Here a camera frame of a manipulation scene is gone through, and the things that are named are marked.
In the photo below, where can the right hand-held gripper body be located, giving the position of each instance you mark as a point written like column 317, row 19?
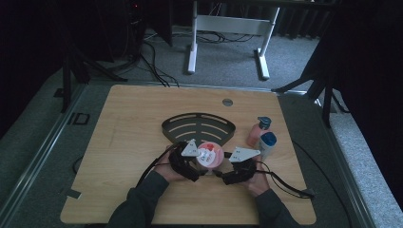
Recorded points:
column 240, row 172

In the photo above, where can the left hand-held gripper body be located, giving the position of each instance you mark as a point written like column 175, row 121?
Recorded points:
column 182, row 163

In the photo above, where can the can with pink lid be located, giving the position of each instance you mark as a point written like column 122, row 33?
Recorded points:
column 210, row 155

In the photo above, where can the white bottle with blue cap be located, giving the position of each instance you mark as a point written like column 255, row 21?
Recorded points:
column 266, row 147

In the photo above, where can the black corner shelf rack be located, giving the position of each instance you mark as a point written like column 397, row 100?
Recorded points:
column 199, row 126

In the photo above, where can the person's left hand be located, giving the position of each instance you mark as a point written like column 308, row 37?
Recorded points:
column 166, row 171

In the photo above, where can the person's right hand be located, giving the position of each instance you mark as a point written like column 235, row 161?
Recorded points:
column 259, row 185

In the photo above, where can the pink pump bottle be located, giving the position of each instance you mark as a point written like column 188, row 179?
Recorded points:
column 255, row 134

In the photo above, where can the grey table grommet cap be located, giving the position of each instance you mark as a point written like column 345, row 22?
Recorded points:
column 227, row 102

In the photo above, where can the grey tape strip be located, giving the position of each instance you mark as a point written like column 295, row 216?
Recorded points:
column 309, row 192
column 71, row 193

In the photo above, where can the black metal stand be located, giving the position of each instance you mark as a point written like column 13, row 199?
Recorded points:
column 66, row 88
column 326, row 104

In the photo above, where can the black equipment tower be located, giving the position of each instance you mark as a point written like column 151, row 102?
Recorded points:
column 136, row 28

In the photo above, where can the dark curtain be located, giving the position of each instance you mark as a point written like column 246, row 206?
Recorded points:
column 374, row 63
column 25, row 47

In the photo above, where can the grey metal frame rail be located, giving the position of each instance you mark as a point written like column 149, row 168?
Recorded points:
column 41, row 148
column 345, row 164

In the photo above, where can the black rectangular floor bracket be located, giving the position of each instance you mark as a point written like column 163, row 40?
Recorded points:
column 80, row 118

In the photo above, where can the white desk frame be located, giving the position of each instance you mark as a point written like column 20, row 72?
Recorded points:
column 231, row 23

